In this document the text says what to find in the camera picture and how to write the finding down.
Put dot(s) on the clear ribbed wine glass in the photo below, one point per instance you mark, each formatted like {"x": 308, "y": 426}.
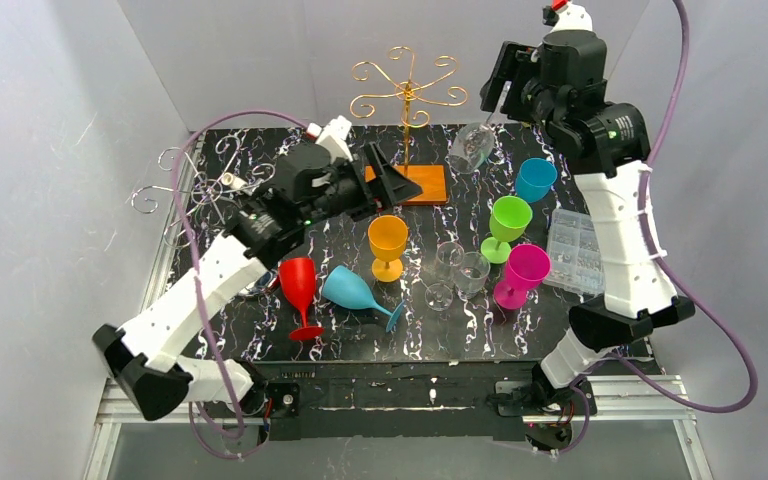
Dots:
{"x": 470, "y": 276}

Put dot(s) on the blue wine glass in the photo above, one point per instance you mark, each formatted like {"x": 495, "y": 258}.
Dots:
{"x": 534, "y": 179}

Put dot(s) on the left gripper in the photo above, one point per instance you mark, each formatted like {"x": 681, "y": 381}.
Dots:
{"x": 371, "y": 179}

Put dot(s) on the silver wire glass rack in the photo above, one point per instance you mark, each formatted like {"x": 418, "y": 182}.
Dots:
{"x": 200, "y": 189}

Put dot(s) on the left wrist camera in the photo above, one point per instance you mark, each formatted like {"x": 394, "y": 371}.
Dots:
{"x": 333, "y": 137}

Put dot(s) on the orange yellow wine glass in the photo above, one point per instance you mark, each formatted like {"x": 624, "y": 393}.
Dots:
{"x": 387, "y": 236}

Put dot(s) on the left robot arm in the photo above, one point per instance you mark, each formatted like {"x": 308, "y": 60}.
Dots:
{"x": 144, "y": 355}

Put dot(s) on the pink wine glass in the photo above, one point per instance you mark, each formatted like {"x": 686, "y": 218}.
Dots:
{"x": 526, "y": 268}

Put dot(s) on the green wine glass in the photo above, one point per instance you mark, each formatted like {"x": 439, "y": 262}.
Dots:
{"x": 510, "y": 215}

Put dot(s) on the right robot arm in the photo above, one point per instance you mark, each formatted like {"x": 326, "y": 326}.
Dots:
{"x": 605, "y": 149}

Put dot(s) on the red wine glass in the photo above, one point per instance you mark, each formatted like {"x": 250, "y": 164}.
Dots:
{"x": 298, "y": 282}

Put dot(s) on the gold wire glass rack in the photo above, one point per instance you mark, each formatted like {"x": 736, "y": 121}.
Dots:
{"x": 431, "y": 178}

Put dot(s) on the teal wine glass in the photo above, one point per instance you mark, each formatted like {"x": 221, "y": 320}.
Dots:
{"x": 348, "y": 290}

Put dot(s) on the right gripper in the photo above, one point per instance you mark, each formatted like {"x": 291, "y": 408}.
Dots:
{"x": 499, "y": 76}

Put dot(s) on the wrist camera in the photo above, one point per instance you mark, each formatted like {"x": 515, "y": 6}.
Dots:
{"x": 561, "y": 15}
{"x": 333, "y": 137}

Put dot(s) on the clear plastic screw box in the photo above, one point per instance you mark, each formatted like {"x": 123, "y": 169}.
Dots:
{"x": 572, "y": 247}

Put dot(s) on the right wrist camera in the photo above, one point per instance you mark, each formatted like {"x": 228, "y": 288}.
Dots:
{"x": 561, "y": 15}

